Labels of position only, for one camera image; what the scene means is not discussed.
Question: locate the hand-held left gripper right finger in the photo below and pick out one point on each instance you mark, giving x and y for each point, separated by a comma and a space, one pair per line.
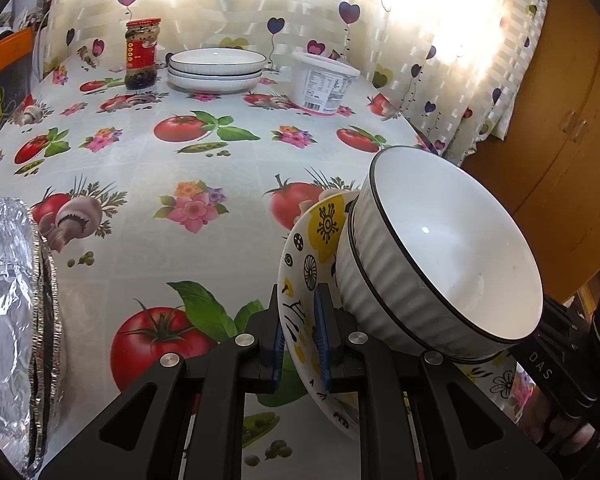
322, 332

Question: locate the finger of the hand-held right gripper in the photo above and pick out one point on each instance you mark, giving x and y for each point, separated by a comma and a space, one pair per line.
560, 321

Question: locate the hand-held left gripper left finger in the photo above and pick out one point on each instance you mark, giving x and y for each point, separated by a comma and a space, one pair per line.
278, 342

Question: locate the white ribbed bowl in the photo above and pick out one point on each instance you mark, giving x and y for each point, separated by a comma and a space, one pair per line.
445, 250
352, 290

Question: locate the yellow floral ceramic bowl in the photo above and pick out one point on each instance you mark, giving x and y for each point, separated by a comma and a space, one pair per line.
325, 225

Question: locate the aluminium foil plate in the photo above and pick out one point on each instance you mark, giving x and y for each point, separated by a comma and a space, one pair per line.
5, 320
57, 345
44, 320

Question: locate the person's right hand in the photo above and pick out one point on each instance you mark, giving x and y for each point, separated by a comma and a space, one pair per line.
575, 442

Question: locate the wooden cabinet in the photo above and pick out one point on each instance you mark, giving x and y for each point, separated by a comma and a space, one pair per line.
555, 125

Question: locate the vegetable print tablecloth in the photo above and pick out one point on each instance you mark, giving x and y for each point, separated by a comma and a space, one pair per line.
205, 155

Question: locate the white plate with dark rim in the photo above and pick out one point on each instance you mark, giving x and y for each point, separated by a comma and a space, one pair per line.
215, 77
215, 88
215, 57

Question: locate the sauce jar with red label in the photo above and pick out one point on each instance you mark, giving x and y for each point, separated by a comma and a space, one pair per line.
141, 55

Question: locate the heart print curtain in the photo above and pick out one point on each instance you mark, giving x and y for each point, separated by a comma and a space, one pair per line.
420, 25

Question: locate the black box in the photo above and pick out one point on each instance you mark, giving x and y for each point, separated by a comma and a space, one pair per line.
15, 90

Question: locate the orange tray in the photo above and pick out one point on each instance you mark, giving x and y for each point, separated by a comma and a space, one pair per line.
7, 52

